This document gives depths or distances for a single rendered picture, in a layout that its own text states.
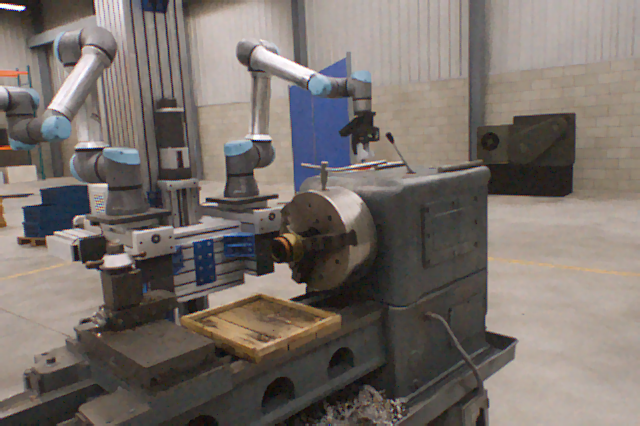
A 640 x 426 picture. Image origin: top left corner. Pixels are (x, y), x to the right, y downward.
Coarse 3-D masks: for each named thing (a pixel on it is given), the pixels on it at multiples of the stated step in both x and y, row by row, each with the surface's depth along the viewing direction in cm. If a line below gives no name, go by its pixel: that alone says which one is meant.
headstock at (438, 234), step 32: (384, 192) 158; (416, 192) 160; (448, 192) 176; (480, 192) 191; (384, 224) 159; (416, 224) 162; (448, 224) 175; (480, 224) 193; (384, 256) 161; (416, 256) 162; (448, 256) 177; (480, 256) 195; (352, 288) 173; (384, 288) 163; (416, 288) 163
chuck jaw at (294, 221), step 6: (288, 204) 161; (294, 204) 163; (282, 210) 162; (288, 210) 160; (294, 210) 161; (288, 216) 160; (294, 216) 160; (300, 216) 161; (288, 222) 158; (294, 222) 158; (300, 222) 160; (306, 222) 161; (288, 228) 155; (294, 228) 157; (300, 228) 158; (306, 228) 159; (312, 228) 161; (282, 234) 158; (300, 234) 159; (306, 234) 163
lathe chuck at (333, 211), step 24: (312, 192) 157; (336, 192) 158; (312, 216) 159; (336, 216) 151; (360, 216) 154; (360, 240) 152; (288, 264) 170; (312, 264) 162; (336, 264) 155; (360, 264) 155; (312, 288) 164
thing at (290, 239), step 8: (288, 232) 154; (272, 240) 151; (280, 240) 149; (288, 240) 150; (296, 240) 151; (272, 248) 152; (280, 248) 155; (288, 248) 149; (296, 248) 150; (272, 256) 152; (280, 256) 154; (288, 256) 149; (296, 256) 151
